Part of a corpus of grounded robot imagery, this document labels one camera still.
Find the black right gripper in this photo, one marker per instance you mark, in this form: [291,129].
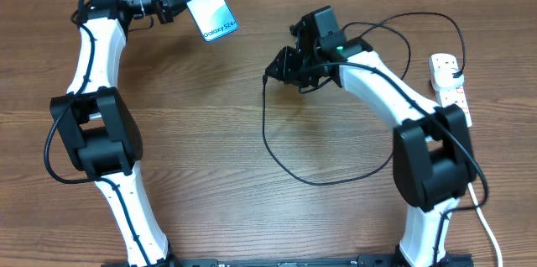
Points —
[286,61]

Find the Galaxy S24+ smartphone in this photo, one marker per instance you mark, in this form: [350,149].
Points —
[213,17]

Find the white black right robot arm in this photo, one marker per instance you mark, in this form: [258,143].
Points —
[432,156]

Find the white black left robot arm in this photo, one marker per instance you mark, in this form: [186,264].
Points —
[94,138]

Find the white charger plug adapter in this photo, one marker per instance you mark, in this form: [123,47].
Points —
[446,78]

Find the white power strip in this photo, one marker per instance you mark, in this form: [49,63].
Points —
[451,96]

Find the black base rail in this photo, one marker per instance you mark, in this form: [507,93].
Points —
[293,263]

